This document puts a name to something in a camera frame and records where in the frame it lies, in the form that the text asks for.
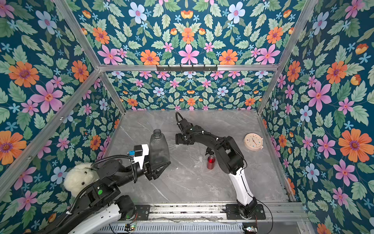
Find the red can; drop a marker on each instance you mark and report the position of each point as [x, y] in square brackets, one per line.
[211, 162]

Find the white plush dog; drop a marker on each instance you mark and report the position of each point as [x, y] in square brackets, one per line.
[80, 177]

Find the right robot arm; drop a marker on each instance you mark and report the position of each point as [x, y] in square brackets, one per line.
[229, 157]

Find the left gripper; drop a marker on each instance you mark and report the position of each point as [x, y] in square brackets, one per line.
[149, 170]

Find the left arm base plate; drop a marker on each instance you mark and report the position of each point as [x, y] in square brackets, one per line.
[138, 213]

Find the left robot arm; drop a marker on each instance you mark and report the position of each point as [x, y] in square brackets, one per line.
[100, 203]

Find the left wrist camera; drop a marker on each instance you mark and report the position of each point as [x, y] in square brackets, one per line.
[138, 154]

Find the pink round clock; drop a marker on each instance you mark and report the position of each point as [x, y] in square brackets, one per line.
[253, 142]

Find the smoky spray bottle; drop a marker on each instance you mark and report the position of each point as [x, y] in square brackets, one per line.
[159, 151]

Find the black hook rail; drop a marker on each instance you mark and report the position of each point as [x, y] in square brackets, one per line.
[187, 68]

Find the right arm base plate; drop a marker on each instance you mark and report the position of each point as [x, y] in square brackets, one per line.
[239, 212]

